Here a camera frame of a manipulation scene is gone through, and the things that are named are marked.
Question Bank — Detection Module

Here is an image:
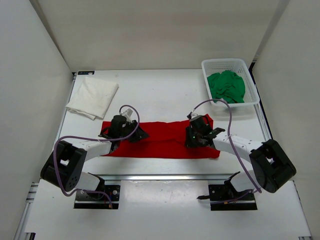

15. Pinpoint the green t shirt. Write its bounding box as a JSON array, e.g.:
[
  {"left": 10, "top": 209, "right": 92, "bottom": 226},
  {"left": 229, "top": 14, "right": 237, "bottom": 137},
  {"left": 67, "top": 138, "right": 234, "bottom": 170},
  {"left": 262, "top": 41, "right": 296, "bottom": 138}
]
[{"left": 207, "top": 70, "right": 246, "bottom": 104}]

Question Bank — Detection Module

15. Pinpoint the white t shirt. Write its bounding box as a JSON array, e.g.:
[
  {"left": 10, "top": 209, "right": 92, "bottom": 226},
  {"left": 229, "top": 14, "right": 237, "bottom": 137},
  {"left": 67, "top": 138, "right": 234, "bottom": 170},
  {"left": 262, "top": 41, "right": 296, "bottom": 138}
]
[{"left": 66, "top": 77, "right": 119, "bottom": 120}]

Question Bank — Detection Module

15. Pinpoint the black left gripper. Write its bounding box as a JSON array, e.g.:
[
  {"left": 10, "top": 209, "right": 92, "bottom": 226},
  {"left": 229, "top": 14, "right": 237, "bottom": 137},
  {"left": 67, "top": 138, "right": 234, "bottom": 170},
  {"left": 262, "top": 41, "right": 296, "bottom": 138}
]
[{"left": 118, "top": 119, "right": 150, "bottom": 144}]

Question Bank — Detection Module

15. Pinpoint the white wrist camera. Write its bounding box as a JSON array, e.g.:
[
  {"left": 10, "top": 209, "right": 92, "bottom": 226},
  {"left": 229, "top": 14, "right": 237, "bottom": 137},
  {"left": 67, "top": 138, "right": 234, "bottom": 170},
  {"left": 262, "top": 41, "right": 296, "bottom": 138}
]
[
  {"left": 187, "top": 112, "right": 198, "bottom": 120},
  {"left": 121, "top": 108, "right": 133, "bottom": 123}
]

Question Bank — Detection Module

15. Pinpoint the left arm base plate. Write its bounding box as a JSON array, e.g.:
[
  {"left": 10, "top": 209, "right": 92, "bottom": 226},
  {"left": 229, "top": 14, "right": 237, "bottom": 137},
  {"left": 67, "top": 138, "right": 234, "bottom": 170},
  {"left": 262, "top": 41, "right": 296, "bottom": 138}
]
[{"left": 73, "top": 180, "right": 121, "bottom": 210}]

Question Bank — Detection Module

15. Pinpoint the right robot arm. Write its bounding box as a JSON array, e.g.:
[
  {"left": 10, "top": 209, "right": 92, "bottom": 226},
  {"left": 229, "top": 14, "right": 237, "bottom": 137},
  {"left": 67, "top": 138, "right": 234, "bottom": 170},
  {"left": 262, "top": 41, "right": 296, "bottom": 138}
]
[{"left": 185, "top": 115, "right": 297, "bottom": 193}]

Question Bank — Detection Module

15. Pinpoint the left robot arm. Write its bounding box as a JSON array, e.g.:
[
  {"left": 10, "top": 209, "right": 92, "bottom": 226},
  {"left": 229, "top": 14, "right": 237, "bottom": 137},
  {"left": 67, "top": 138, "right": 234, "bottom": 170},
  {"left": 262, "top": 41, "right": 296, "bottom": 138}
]
[{"left": 40, "top": 115, "right": 149, "bottom": 200}]

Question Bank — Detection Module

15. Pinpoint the red t shirt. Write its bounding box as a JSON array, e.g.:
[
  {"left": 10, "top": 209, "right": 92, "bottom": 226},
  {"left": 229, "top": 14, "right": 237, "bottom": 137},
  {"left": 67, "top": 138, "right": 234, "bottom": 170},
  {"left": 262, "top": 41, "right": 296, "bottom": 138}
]
[{"left": 107, "top": 120, "right": 220, "bottom": 159}]

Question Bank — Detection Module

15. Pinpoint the aluminium frame rail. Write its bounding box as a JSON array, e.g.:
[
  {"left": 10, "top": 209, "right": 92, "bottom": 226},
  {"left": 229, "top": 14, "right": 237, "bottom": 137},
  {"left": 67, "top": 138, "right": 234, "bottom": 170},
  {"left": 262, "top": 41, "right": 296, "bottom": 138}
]
[{"left": 98, "top": 173, "right": 233, "bottom": 181}]

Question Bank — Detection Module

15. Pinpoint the white plastic basket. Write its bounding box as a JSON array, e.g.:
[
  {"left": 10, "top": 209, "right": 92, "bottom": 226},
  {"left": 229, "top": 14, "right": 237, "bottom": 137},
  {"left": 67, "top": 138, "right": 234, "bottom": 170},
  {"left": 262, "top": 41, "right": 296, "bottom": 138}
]
[{"left": 201, "top": 58, "right": 260, "bottom": 107}]

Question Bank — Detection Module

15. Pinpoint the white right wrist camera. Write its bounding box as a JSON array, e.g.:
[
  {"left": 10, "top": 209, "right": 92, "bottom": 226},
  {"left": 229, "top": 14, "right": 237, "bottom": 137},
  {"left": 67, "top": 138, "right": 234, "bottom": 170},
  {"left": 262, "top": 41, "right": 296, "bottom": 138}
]
[{"left": 187, "top": 112, "right": 198, "bottom": 120}]

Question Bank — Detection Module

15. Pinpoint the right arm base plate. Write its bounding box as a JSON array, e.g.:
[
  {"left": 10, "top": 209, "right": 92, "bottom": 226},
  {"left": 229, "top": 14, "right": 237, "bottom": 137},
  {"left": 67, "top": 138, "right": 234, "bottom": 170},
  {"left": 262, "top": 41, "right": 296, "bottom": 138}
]
[{"left": 196, "top": 184, "right": 258, "bottom": 211}]

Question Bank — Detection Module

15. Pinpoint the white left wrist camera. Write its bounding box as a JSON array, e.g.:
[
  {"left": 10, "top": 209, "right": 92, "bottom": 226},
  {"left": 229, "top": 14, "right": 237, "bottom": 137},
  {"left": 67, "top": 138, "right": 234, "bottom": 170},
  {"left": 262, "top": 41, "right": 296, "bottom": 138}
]
[{"left": 121, "top": 108, "right": 133, "bottom": 123}]

